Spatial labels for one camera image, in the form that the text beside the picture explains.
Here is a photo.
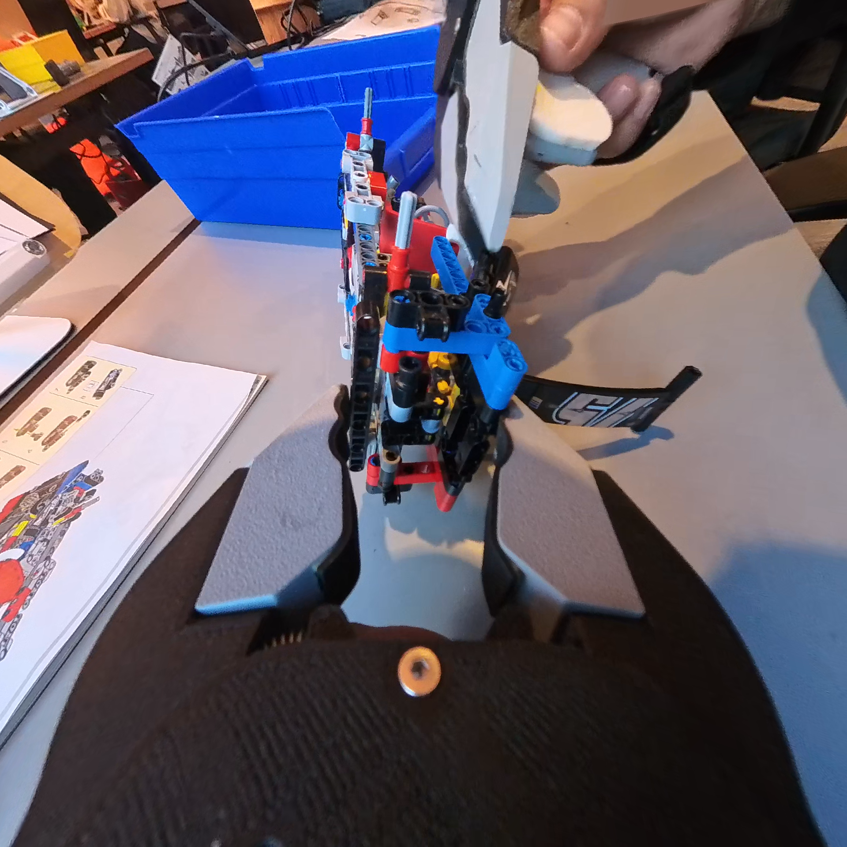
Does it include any open instruction booklet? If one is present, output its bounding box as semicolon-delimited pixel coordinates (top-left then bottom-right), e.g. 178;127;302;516
0;341;269;745

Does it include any clipboard with printed sheet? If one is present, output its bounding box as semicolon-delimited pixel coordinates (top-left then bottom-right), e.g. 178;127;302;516
0;155;83;305

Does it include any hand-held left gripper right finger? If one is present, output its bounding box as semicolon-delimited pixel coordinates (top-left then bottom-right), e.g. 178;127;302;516
482;410;646;618

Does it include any black curved toy panel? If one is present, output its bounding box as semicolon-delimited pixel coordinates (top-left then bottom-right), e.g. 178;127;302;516
515;366;702;432

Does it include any yellow storage bin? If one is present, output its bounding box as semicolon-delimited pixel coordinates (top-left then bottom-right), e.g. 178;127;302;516
0;30;86;90

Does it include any white flat stand base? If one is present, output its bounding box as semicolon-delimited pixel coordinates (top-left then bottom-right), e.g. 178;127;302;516
0;316;74;398

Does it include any toy brick car chassis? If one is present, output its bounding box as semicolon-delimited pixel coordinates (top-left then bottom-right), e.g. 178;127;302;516
334;86;530;513

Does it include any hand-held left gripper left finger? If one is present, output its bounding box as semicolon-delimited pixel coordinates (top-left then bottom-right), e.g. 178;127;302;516
195;386;362;613

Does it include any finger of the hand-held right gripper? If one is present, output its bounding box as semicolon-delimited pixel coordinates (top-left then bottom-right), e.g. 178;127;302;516
462;0;540;252
437;91;489;260

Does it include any cluttered background worktable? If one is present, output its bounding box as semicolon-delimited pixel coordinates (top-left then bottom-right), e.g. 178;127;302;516
0;46;154;140

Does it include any blue storage bin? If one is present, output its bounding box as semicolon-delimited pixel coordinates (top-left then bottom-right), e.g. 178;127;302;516
116;23;443;231

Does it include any person's right hand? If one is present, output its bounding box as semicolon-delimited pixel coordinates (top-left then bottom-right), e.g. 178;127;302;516
538;0;791;158

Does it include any white line-drawing sheet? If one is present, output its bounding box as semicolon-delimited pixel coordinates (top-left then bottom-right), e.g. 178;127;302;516
327;0;443;42

